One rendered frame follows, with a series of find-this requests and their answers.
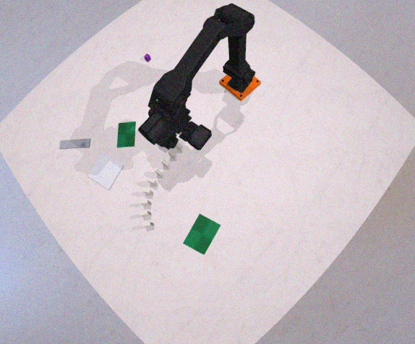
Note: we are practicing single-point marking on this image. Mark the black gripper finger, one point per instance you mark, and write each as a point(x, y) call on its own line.
point(183, 137)

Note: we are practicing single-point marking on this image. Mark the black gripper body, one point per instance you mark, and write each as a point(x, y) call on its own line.
point(198, 136)

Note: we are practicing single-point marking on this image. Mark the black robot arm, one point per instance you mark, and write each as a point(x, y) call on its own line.
point(175, 86)

